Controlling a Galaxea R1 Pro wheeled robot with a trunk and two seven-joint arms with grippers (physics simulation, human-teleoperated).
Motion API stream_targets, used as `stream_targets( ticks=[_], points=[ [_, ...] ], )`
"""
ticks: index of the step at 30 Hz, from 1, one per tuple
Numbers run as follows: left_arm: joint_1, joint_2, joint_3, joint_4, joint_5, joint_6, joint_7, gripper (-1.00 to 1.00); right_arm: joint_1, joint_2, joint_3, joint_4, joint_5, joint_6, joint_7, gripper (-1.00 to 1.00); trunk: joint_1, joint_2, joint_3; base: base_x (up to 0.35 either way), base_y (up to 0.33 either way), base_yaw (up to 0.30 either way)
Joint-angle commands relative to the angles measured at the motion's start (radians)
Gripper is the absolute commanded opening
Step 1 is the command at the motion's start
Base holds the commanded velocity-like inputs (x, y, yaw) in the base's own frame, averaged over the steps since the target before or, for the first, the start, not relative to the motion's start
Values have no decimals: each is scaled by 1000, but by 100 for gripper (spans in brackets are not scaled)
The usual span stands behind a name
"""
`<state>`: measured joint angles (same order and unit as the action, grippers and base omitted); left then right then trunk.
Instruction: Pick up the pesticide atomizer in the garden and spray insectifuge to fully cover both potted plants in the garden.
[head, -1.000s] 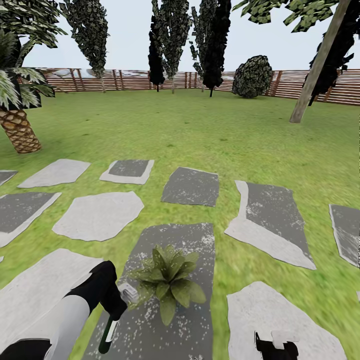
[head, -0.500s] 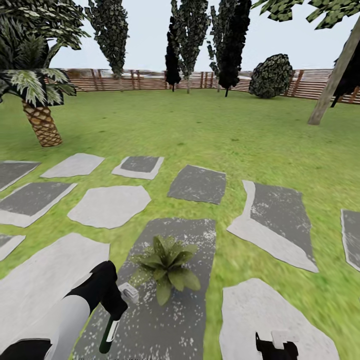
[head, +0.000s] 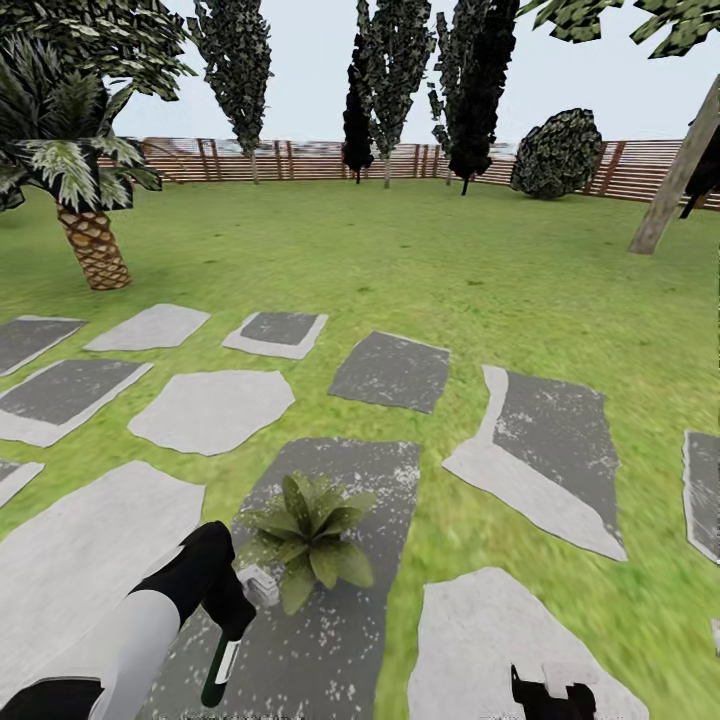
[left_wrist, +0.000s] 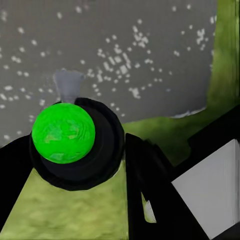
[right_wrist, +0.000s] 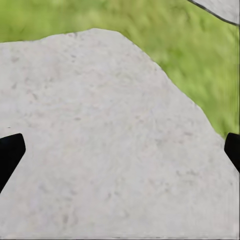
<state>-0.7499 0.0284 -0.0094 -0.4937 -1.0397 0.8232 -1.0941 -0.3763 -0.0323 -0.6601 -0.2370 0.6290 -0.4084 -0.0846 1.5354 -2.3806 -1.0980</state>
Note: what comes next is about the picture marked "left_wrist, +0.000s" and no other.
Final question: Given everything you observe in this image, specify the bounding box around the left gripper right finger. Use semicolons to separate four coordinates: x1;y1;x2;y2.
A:
124;133;210;240

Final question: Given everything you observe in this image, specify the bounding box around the insectifuge atomizer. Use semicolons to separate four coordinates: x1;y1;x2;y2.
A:
29;69;126;192

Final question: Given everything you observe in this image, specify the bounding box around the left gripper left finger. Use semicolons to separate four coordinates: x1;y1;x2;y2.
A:
0;135;34;232

